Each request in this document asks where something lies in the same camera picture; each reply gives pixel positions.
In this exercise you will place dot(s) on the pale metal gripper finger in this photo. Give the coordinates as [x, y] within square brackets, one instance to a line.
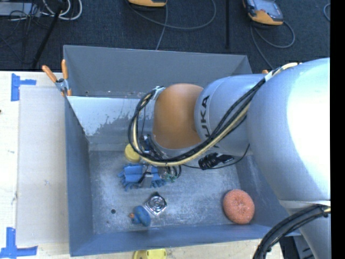
[148, 181]

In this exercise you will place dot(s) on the grey metal bin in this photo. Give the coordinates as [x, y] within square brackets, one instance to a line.
[194, 198]

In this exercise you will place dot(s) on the blue toy duck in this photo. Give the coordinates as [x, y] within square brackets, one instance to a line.
[142, 216]

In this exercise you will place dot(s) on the clear glass square dish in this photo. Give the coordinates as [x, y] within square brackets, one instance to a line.
[155, 204]

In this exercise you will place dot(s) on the pale flat board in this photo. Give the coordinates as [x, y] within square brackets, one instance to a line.
[40, 158]

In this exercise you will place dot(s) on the orange round sponge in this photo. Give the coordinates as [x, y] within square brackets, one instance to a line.
[238, 206]

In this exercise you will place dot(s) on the black cylinder on white bracket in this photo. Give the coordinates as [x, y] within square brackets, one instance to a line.
[208, 161]

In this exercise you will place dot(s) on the yellow round cup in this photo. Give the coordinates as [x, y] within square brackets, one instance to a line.
[131, 153]

